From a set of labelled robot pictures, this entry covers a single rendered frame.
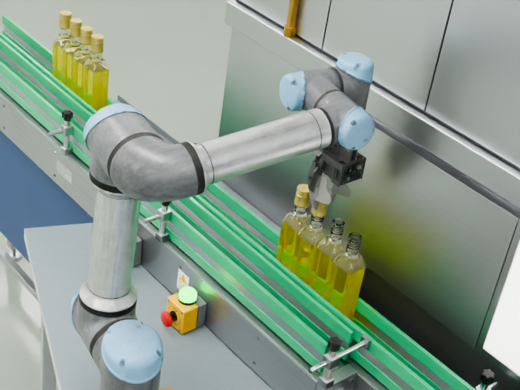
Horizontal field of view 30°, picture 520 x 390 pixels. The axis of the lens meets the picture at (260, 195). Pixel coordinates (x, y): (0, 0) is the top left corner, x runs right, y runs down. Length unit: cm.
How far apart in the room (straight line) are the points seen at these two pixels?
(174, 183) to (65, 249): 98
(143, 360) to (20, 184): 135
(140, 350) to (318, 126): 54
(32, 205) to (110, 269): 120
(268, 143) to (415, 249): 56
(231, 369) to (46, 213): 96
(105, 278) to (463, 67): 82
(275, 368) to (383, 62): 72
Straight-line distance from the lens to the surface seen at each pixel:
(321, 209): 213
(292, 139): 174
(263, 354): 222
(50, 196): 294
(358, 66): 193
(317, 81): 188
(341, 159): 202
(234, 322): 227
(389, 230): 219
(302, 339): 213
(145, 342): 190
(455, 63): 199
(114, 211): 182
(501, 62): 192
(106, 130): 174
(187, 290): 232
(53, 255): 257
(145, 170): 165
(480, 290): 207
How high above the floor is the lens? 232
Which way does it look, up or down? 33 degrees down
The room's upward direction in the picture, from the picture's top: 9 degrees clockwise
